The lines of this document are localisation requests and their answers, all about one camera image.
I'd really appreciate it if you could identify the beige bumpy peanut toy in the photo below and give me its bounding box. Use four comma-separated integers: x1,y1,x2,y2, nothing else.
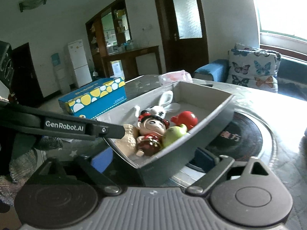
115,124,138,157

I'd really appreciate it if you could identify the black-haired doll figurine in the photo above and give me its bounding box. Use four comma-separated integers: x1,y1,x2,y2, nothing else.
136,110,170,157

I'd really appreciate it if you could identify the red round toy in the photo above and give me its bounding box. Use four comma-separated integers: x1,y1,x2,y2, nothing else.
171,111,198,131

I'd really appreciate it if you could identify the green round alien toy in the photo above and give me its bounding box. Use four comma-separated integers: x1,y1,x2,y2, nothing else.
162,124,187,147

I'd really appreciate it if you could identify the grey cardboard box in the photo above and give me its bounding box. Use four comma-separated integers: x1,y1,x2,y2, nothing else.
98,81,234,186

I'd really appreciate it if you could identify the white plush rabbit toy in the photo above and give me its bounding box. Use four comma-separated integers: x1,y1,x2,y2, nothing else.
145,91,181,119

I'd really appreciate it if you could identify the grey knit gloved hand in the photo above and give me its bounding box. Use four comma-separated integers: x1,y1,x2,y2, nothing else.
1,136,64,207

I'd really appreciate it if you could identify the blue yellow tissue box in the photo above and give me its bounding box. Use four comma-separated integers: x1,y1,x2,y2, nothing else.
58,77,127,119

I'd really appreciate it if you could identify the black round induction cooktop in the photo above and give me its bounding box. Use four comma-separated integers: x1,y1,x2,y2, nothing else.
168,112,276,188

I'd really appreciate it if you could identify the water dispenser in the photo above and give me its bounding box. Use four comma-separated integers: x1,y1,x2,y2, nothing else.
51,53,70,94

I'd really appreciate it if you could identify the dark wooden side table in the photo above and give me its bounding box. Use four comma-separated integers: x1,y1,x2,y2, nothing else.
102,46,162,80

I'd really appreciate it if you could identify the white refrigerator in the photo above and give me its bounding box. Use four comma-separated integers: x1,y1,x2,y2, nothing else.
67,39,92,88

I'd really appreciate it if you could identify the pink plastic bag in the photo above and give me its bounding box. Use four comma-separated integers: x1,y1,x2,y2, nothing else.
158,70,192,86

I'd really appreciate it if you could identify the dark wooden display cabinet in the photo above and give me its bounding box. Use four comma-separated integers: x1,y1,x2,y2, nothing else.
85,0,131,77

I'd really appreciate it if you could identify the butterfly print cushion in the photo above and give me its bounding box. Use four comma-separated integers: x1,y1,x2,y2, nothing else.
226,45,281,93

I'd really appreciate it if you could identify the blue sofa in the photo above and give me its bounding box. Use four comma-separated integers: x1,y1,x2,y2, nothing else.
193,56,306,101

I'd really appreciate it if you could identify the ceiling light fixture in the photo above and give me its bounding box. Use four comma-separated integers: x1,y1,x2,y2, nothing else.
19,0,47,12

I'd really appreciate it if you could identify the dark wooden door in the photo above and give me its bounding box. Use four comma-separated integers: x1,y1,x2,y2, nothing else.
155,0,209,74

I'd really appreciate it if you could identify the window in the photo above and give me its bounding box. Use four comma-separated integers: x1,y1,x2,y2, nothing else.
255,0,306,41

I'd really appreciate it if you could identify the black camera module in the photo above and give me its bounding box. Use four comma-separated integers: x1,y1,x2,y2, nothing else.
0,41,14,99

